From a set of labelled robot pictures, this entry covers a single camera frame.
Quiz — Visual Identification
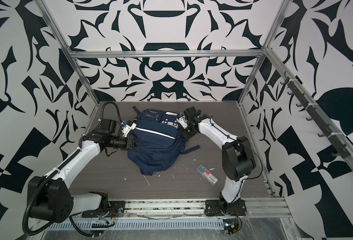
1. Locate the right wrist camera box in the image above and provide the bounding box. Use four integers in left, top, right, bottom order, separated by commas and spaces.
177, 113, 188, 129

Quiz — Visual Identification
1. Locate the wall hook rack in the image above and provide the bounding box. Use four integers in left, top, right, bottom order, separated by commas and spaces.
281, 72, 351, 159

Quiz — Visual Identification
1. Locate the green circuit board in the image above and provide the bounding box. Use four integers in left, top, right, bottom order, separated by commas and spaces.
223, 218, 242, 236

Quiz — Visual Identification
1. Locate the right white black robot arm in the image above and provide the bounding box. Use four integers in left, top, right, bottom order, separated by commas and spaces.
177, 107, 256, 204

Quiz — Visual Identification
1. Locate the black corrugated cable hose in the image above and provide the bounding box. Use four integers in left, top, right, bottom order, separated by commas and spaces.
21, 101, 123, 238

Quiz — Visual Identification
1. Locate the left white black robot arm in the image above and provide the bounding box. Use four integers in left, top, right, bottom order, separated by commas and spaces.
23, 119, 136, 223

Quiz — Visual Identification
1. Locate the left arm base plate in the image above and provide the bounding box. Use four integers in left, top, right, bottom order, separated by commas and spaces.
81, 201, 126, 218

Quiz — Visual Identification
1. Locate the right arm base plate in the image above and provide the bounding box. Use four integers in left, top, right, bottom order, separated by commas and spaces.
204, 199, 247, 217

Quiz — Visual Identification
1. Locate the aluminium cage frame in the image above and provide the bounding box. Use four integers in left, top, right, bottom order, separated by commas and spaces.
32, 0, 353, 193

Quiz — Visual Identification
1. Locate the white slotted cable duct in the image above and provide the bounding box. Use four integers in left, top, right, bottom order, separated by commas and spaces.
47, 218, 225, 231

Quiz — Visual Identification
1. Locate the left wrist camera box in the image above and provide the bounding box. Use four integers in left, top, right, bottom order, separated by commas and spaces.
121, 121, 136, 138

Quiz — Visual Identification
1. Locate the navy blue student backpack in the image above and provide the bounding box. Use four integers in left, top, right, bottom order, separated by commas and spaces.
127, 106, 200, 176

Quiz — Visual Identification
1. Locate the aluminium front rail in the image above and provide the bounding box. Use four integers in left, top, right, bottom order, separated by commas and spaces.
35, 196, 292, 222

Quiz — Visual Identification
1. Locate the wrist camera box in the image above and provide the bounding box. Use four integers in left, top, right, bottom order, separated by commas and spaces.
121, 121, 136, 138
177, 113, 188, 129

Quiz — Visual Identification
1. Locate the clear plastic eraser case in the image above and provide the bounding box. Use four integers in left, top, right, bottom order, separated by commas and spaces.
197, 165, 218, 185

